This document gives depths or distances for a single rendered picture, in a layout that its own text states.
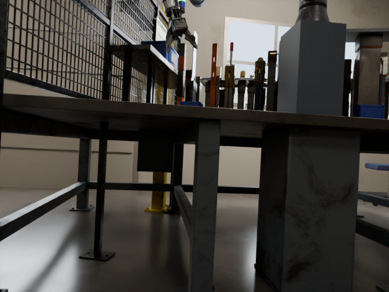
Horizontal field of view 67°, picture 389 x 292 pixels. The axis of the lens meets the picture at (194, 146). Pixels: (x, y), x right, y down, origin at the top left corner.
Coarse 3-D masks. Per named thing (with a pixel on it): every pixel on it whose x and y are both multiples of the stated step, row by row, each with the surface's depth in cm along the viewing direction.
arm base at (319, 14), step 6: (300, 6) 128; (306, 6) 125; (312, 6) 123; (318, 6) 123; (324, 6) 124; (300, 12) 127; (306, 12) 124; (312, 12) 123; (318, 12) 122; (324, 12) 123; (300, 18) 125; (306, 18) 124; (312, 18) 122; (318, 18) 121; (324, 18) 122
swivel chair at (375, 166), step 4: (368, 164) 349; (372, 164) 336; (376, 164) 327; (380, 164) 330; (384, 164) 339; (388, 164) 347; (368, 168) 350; (372, 168) 335; (376, 168) 323; (380, 168) 320; (384, 168) 319; (388, 168) 318; (388, 172) 336; (388, 176) 336; (388, 180) 336; (388, 184) 335; (388, 188) 335; (388, 192) 335; (384, 196) 340; (388, 196) 335; (376, 204) 324
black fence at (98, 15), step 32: (0, 0) 82; (0, 32) 83; (32, 32) 97; (64, 32) 112; (0, 64) 83; (64, 64) 112; (0, 96) 84; (96, 96) 136; (160, 96) 223; (0, 128) 84; (96, 224) 142; (96, 256) 141
